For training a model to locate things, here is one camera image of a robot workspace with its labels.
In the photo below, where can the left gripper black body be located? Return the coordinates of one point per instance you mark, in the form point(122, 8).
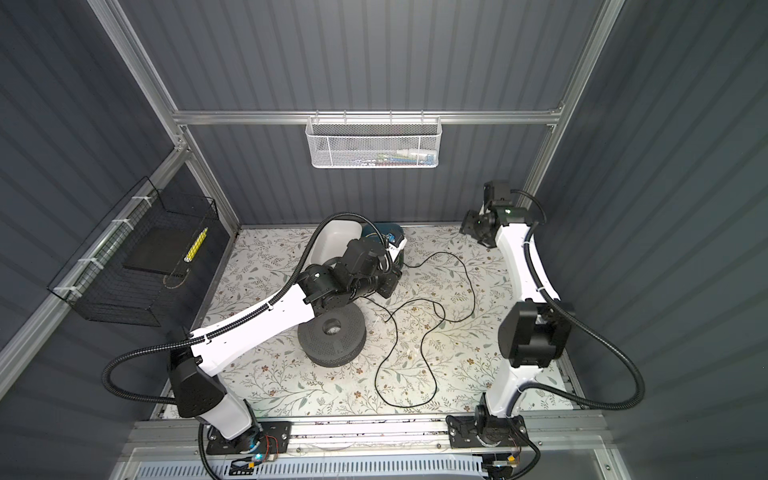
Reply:
point(383, 282)

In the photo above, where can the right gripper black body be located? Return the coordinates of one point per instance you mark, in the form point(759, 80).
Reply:
point(473, 225)

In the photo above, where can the grey foam spool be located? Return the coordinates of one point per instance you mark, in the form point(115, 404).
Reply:
point(334, 338)

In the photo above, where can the white plastic bin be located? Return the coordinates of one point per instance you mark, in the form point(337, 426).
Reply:
point(333, 239)

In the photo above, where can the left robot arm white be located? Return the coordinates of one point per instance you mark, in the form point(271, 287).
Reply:
point(196, 359)

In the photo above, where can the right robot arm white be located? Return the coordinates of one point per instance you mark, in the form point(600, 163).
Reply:
point(536, 329)

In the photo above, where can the teal plastic bin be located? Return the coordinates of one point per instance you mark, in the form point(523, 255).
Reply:
point(396, 241)

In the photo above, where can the yellow strip in basket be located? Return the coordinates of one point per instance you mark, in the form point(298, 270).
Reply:
point(195, 246)

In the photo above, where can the black pad in basket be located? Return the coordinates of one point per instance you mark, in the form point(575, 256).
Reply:
point(161, 251)

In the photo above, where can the white wire mesh basket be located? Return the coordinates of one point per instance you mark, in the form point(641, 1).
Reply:
point(387, 145)

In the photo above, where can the black wire basket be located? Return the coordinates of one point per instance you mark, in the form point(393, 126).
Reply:
point(100, 289)

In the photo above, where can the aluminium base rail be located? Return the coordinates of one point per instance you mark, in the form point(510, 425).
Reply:
point(545, 445)

